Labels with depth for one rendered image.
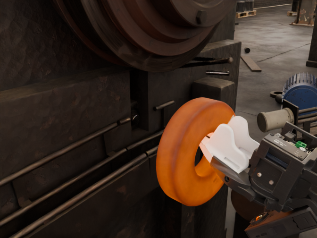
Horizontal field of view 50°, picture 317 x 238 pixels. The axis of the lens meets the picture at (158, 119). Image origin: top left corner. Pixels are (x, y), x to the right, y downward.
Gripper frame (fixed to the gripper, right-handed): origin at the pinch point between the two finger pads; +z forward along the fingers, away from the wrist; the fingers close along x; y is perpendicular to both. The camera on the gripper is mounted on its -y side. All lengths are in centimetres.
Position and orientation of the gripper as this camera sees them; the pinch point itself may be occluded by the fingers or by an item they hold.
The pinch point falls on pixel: (202, 140)
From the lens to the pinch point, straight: 49.1
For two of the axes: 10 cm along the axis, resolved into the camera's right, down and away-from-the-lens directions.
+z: -7.2, -4.8, 5.0
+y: 1.9, -8.3, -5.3
